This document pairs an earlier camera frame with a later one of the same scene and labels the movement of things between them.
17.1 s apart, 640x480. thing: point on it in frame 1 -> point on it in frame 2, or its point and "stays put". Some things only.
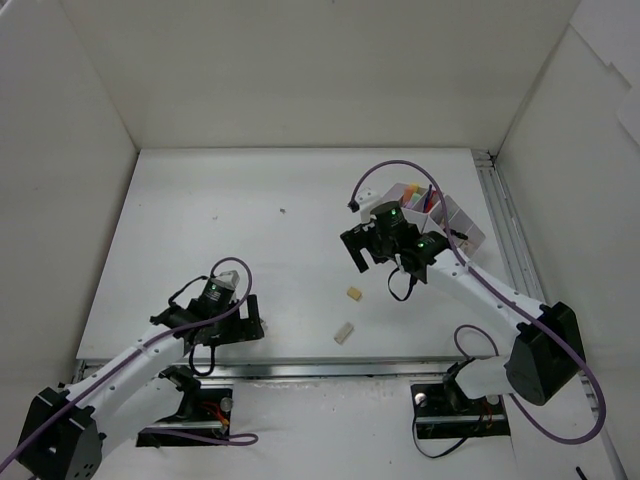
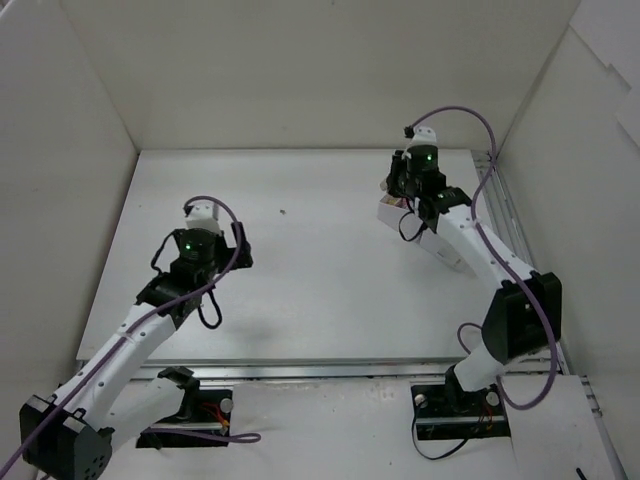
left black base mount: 204,411 stays put
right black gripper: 362,239 -> 396,175
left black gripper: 232,326 -> 240,248
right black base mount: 446,411 stays put
